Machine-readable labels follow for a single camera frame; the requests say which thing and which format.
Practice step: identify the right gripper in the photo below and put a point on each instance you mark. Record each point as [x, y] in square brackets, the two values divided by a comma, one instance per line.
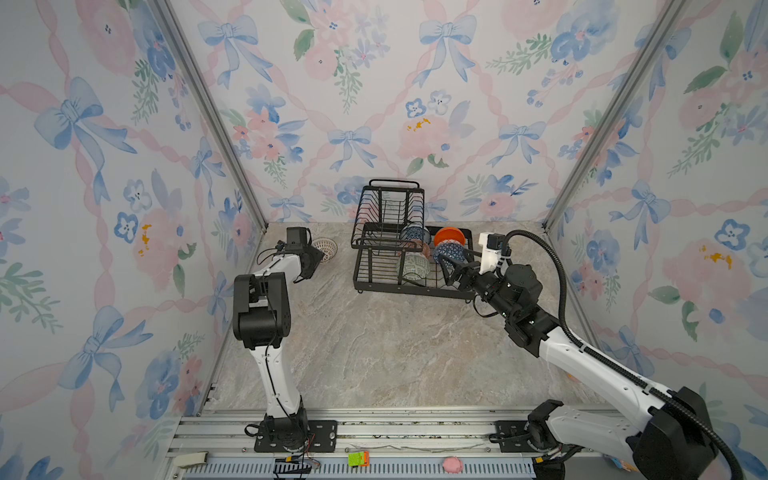
[472, 275]

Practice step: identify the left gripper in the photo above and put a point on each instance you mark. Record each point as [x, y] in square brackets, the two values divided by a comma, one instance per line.
[317, 255]

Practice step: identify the green patterned bowl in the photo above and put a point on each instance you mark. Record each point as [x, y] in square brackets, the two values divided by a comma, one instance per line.
[416, 268]

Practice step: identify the blue floral bowl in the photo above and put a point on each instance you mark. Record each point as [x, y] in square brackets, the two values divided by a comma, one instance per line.
[415, 233]

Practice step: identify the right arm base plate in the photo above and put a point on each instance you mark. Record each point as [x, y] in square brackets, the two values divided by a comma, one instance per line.
[518, 436]

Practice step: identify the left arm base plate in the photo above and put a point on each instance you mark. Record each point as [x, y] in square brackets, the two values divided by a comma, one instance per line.
[295, 436]

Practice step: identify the green orange small toy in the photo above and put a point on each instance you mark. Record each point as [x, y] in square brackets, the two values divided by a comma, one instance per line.
[358, 459]

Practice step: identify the beige small block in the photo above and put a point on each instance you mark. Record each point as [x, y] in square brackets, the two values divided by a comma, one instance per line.
[190, 460]

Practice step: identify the pink round toy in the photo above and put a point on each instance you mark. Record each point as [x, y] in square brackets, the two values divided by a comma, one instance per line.
[453, 465]

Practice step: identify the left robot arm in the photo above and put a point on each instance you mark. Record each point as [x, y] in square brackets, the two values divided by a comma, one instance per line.
[261, 321]

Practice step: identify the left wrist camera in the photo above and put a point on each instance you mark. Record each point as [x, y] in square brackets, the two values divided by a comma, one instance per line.
[298, 237]

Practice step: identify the orange plastic bowl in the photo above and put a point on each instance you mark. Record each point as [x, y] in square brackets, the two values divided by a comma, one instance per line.
[449, 234]

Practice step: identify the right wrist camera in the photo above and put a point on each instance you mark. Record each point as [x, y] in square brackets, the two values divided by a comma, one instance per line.
[495, 251]

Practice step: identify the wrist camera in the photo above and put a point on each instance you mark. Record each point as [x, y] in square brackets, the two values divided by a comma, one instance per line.
[495, 251]
[298, 237]

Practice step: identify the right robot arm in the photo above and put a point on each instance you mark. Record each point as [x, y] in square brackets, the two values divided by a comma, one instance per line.
[664, 434]

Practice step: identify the black wire dish rack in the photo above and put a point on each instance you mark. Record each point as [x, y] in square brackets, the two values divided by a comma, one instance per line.
[394, 245]

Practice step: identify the white lattice bowl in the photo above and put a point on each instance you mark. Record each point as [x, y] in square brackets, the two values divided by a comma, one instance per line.
[327, 246]

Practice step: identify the dark blue patterned bowl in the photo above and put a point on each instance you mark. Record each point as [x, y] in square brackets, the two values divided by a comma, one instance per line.
[449, 254]

